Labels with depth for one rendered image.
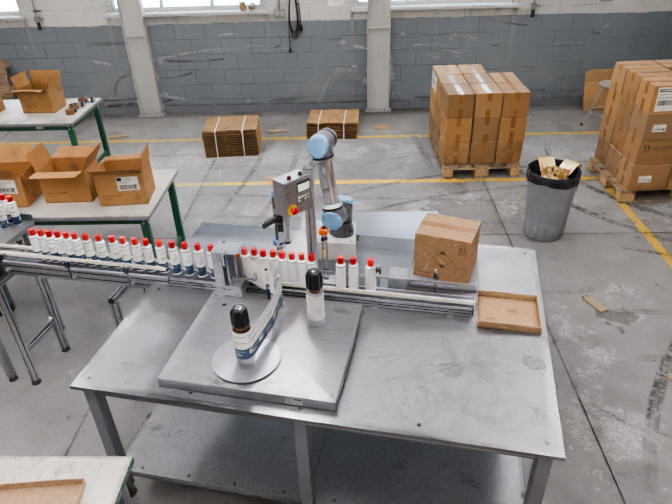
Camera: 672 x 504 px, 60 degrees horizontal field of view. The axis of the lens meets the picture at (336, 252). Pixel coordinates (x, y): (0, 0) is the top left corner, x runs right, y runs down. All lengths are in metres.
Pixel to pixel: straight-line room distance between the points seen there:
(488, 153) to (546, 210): 1.38
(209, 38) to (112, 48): 1.34
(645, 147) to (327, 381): 4.26
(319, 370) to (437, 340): 0.61
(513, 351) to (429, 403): 0.53
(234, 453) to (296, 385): 0.78
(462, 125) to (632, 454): 3.65
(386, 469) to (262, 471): 0.62
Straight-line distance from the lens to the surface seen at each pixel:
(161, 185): 4.64
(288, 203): 2.85
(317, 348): 2.70
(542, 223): 5.26
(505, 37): 8.38
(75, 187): 4.58
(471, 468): 3.13
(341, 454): 3.13
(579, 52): 8.71
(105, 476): 2.52
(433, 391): 2.59
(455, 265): 3.12
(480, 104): 6.14
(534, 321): 3.03
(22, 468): 2.69
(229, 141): 6.98
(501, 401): 2.60
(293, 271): 3.02
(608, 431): 3.79
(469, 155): 6.32
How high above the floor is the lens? 2.68
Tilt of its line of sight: 32 degrees down
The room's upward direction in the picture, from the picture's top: 2 degrees counter-clockwise
